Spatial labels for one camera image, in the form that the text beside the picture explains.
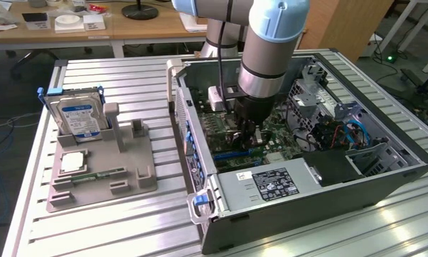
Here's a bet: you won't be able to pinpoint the white labelled box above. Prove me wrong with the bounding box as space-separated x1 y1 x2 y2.
83 14 107 32

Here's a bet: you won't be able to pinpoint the white square dish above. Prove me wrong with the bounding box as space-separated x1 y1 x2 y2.
54 15 86 34

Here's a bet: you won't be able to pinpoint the wooden cabinet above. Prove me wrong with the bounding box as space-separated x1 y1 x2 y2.
302 0 397 63

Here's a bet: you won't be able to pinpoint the green motherboard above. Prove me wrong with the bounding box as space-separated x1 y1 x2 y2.
196 90 309 173

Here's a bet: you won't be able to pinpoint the open black PC case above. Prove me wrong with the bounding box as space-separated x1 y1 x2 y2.
166 52 428 255

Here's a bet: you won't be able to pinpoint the white box black top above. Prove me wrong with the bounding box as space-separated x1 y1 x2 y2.
23 12 52 31

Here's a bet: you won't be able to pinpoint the hard disk blue label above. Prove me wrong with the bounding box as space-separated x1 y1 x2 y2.
44 92 104 142

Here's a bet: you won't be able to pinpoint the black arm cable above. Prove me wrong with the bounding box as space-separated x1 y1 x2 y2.
216 21 232 115

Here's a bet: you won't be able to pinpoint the grey power supply unit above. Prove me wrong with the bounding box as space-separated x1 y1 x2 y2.
218 157 325 212

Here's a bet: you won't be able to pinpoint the silver chipset heatsink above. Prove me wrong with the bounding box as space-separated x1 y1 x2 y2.
266 153 293 164

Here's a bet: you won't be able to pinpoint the wooden desk white legs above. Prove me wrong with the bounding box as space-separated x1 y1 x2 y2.
0 0 210 58

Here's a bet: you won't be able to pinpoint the grey printed parts rack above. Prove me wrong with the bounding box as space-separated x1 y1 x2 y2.
46 103 158 214

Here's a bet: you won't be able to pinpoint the black floor stand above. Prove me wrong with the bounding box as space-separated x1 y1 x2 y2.
402 68 428 110

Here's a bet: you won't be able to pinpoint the white paper stack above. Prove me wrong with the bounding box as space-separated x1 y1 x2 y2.
179 14 208 33

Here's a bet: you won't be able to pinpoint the white desk frame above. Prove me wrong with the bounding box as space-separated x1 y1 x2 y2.
377 0 428 73

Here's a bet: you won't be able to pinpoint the red packet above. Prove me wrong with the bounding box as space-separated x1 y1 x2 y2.
88 3 108 14

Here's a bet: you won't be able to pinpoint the black round lamp base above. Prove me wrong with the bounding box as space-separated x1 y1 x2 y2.
120 0 160 21

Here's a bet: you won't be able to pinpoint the grey metal disk bay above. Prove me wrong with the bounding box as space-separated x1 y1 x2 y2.
345 141 410 177

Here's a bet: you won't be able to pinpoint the green RAM stick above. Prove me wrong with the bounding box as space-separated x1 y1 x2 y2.
71 171 111 184

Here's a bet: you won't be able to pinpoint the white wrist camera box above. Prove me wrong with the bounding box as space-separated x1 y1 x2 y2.
207 85 234 112

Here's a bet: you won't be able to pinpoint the blue expansion slot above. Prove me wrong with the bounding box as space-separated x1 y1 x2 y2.
212 150 250 162

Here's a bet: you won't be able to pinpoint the blue disk caddy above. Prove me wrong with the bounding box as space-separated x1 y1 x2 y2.
36 84 111 131

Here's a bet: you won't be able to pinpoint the silver CPU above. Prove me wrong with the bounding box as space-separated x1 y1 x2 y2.
60 153 87 172

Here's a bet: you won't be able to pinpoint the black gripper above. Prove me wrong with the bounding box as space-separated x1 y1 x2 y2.
232 93 277 128

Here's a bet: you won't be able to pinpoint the silver drive cage bracket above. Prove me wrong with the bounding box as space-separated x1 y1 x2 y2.
291 93 322 113

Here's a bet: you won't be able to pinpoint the blue data wire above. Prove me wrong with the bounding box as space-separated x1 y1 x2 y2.
343 120 371 149

